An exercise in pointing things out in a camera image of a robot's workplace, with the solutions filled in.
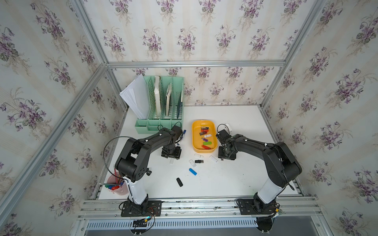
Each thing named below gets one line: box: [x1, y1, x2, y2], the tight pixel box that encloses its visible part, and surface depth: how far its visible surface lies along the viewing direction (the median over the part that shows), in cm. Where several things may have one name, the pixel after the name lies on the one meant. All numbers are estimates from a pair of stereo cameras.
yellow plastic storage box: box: [191, 119, 219, 153], surface depth 103 cm
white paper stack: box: [119, 73, 150, 119], surface depth 98 cm
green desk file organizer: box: [134, 75, 185, 135], surface depth 106 cm
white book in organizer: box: [154, 75, 161, 118], surface depth 101 cm
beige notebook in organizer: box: [166, 82, 172, 117], surface depth 103 cm
